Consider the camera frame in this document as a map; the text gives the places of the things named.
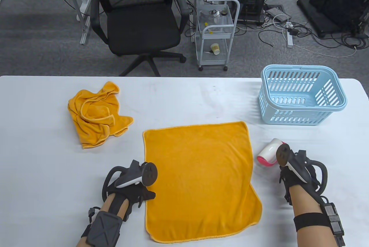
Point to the person's left hand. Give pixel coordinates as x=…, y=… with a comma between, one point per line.
x=135, y=193

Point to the person's right hand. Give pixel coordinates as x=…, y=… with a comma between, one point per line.
x=288, y=179

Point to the pink lint roller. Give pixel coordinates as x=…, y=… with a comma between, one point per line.
x=268, y=151

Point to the yellow square towel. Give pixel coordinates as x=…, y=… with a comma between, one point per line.
x=201, y=183
x=95, y=125

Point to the person's right forearm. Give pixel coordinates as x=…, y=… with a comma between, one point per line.
x=308, y=203

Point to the person's left forearm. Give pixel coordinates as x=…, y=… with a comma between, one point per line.
x=115, y=209

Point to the grey right hand controller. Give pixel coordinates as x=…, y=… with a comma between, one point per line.
x=297, y=166

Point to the light blue plastic basket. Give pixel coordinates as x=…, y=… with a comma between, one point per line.
x=291, y=99

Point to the white power strip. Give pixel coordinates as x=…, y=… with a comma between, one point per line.
x=289, y=39

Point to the paper cup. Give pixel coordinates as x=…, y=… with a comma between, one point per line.
x=215, y=48

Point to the white rolling cart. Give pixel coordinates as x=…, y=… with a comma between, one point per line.
x=216, y=35

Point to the black mesh office chair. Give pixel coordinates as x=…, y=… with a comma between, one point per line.
x=141, y=24

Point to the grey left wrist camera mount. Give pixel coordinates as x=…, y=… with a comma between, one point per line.
x=105, y=229

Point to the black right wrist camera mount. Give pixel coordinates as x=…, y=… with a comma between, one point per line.
x=334, y=224

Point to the white desk leg frame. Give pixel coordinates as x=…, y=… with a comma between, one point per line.
x=86, y=19

